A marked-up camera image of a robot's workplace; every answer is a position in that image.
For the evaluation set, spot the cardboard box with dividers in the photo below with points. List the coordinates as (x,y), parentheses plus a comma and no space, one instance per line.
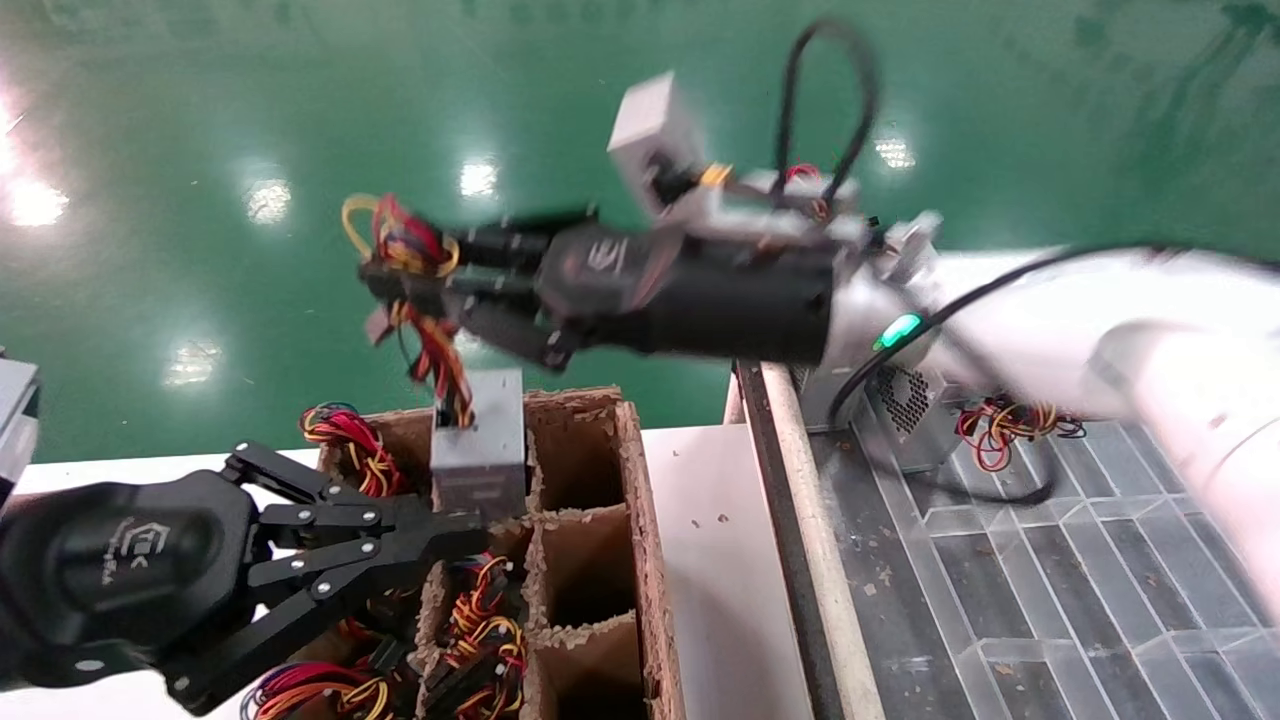
(640,520)

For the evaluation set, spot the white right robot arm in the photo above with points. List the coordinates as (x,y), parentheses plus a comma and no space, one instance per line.
(1150,340)

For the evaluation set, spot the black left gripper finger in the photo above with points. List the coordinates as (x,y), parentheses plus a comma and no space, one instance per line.
(420,525)

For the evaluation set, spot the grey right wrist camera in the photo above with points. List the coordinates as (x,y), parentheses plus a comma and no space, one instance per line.
(650,125)

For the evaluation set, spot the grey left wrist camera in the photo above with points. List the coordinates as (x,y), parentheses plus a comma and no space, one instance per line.
(15,400)

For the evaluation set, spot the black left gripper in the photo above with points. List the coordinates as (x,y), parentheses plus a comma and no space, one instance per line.
(120,570)

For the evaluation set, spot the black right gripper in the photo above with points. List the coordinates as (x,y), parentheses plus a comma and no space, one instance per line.
(700,300)

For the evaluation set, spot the conveyor with grey belt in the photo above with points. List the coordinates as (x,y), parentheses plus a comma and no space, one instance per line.
(1050,600)

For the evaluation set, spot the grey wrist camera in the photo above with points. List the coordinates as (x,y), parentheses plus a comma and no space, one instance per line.
(15,400)
(650,125)

